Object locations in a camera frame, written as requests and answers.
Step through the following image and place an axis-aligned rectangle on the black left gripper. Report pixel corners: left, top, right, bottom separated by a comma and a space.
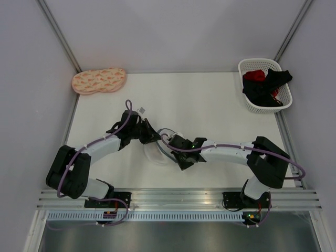
129, 118, 162, 144

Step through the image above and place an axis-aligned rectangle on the round white mesh laundry bag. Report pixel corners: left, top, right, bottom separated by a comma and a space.
143, 140, 177, 166

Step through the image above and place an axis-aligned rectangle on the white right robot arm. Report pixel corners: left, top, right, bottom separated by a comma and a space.
164, 134, 290, 207

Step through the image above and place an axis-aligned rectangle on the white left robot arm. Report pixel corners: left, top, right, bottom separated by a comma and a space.
46, 110, 161, 208

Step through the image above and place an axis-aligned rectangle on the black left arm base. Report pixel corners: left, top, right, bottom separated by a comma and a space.
84, 192, 132, 209

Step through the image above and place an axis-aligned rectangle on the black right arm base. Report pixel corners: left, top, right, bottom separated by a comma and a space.
222, 192, 246, 212

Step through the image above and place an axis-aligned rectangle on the pink patterned bra case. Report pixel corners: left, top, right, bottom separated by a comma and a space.
71, 68, 127, 95

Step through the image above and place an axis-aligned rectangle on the black underwear garment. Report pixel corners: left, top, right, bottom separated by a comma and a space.
243, 68, 292, 107

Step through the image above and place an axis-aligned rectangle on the white plastic basket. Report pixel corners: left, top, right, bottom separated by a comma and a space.
238, 58, 293, 114

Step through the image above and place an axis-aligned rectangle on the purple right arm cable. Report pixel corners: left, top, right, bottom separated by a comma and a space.
160, 133, 308, 180

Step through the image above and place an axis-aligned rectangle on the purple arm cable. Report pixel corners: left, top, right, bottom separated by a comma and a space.
160, 133, 308, 180
56, 99, 133, 199

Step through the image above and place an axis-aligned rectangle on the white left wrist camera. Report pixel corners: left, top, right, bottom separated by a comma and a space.
137, 107, 145, 115

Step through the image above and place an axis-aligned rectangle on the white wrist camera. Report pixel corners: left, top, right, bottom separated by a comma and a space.
137, 107, 145, 115
171, 132, 184, 138

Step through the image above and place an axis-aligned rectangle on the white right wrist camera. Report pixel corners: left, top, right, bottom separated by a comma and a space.
171, 132, 184, 138

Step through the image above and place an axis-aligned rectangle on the aluminium mounting rail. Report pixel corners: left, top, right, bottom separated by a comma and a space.
36, 187, 322, 212

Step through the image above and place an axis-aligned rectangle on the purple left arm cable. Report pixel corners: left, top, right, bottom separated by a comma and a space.
56, 99, 133, 199

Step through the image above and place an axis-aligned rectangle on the white slotted cable duct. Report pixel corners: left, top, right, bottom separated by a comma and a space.
47, 211, 244, 222

